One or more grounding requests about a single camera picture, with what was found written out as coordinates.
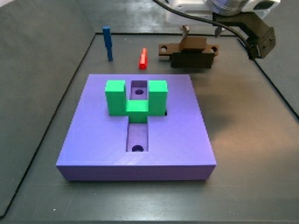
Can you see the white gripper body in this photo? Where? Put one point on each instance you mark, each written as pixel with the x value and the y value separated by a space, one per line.
pixel 203 8

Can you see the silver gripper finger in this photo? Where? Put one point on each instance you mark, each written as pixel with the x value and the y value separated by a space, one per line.
pixel 184 29
pixel 217 31

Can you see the brown T-shaped block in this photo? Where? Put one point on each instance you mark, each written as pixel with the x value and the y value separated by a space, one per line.
pixel 189 44

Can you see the black angle fixture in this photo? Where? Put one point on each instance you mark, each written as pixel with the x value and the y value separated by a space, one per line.
pixel 192 60

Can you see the red peg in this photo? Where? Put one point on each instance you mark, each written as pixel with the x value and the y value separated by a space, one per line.
pixel 143 59

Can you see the blue cylindrical peg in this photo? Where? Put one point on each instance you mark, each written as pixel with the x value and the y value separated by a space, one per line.
pixel 108 42

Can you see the green U-shaped block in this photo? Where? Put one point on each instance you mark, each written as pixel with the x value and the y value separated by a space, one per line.
pixel 137 109

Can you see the purple base block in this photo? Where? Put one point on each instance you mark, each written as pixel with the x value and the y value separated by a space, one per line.
pixel 105 149

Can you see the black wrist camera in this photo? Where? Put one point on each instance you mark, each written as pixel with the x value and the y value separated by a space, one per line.
pixel 260 34

